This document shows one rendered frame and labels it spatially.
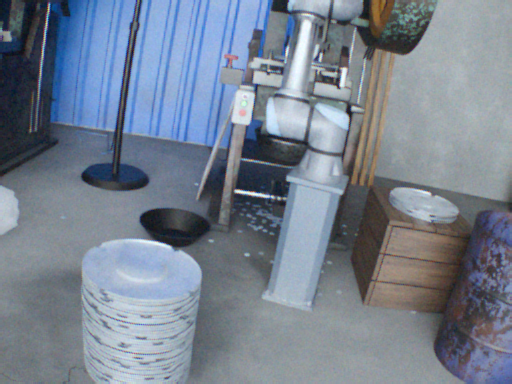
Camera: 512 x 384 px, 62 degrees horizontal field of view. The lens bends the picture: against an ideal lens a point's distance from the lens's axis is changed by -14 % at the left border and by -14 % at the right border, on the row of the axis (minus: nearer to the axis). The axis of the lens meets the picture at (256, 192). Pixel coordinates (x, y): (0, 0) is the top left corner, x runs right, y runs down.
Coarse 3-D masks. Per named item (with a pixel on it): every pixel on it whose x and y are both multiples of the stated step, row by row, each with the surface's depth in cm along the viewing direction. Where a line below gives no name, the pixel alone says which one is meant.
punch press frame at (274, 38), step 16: (272, 0) 228; (288, 0) 203; (272, 16) 231; (288, 16) 231; (272, 32) 233; (336, 32) 233; (272, 48) 236; (336, 48) 236; (256, 96) 204; (272, 96) 204; (320, 96) 210; (256, 112) 206; (240, 192) 216; (256, 192) 217
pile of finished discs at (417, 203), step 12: (396, 192) 188; (408, 192) 188; (420, 192) 192; (396, 204) 175; (408, 204) 173; (420, 204) 175; (432, 204) 176; (444, 204) 182; (420, 216) 167; (432, 216) 169; (444, 216) 166
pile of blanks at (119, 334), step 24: (96, 288) 99; (96, 312) 101; (120, 312) 98; (144, 312) 99; (168, 312) 102; (192, 312) 109; (96, 336) 104; (120, 336) 101; (144, 336) 101; (168, 336) 104; (192, 336) 115; (96, 360) 106; (120, 360) 103; (144, 360) 103; (168, 360) 107
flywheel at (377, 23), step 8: (376, 0) 235; (384, 0) 225; (392, 0) 208; (376, 8) 233; (384, 8) 221; (376, 16) 230; (384, 16) 220; (376, 24) 224; (384, 24) 206; (376, 32) 220
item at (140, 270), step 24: (120, 240) 121; (144, 240) 124; (96, 264) 108; (120, 264) 109; (144, 264) 112; (168, 264) 116; (192, 264) 118; (120, 288) 101; (144, 288) 103; (168, 288) 105; (192, 288) 107
